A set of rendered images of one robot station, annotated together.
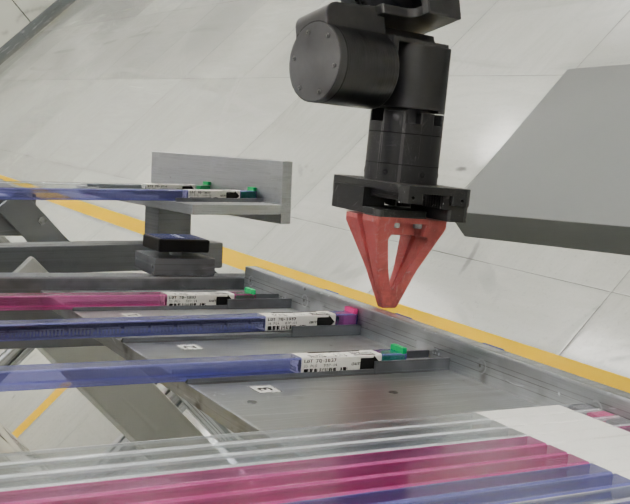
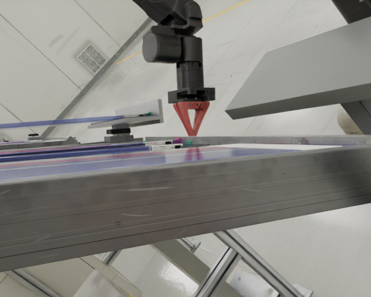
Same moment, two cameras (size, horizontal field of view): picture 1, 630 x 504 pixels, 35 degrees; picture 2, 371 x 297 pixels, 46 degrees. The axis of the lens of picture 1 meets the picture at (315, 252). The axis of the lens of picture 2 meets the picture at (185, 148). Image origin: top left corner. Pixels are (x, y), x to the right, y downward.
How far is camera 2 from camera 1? 0.20 m
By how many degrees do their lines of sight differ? 5
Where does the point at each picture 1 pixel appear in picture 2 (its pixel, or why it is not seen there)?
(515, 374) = (228, 141)
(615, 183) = (280, 86)
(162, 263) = (113, 138)
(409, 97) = (187, 57)
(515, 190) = (247, 97)
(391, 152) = (184, 78)
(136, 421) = not seen: hidden behind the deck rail
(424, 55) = (191, 41)
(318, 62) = (151, 47)
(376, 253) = (184, 116)
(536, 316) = not seen: hidden behind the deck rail
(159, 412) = not seen: hidden behind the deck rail
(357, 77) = (165, 50)
